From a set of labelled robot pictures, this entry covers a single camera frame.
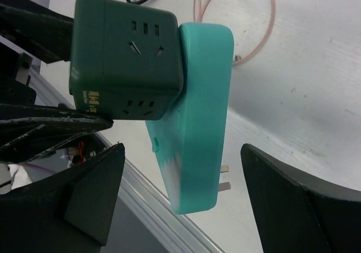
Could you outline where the dark green cube socket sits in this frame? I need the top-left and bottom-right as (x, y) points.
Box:
(69, 0), (184, 120)

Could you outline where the teal triangular power socket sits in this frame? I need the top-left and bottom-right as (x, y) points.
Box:
(146, 23), (234, 215)

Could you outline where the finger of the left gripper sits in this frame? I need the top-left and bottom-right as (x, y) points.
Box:
(1, 103), (113, 163)
(1, 0), (73, 64)

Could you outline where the thin pink usb cable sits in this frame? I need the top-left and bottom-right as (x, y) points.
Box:
(193, 0), (276, 66)

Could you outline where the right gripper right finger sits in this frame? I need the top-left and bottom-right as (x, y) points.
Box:
(240, 144), (360, 252)

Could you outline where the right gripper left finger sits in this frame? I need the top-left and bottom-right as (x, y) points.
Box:
(1, 143), (125, 252)

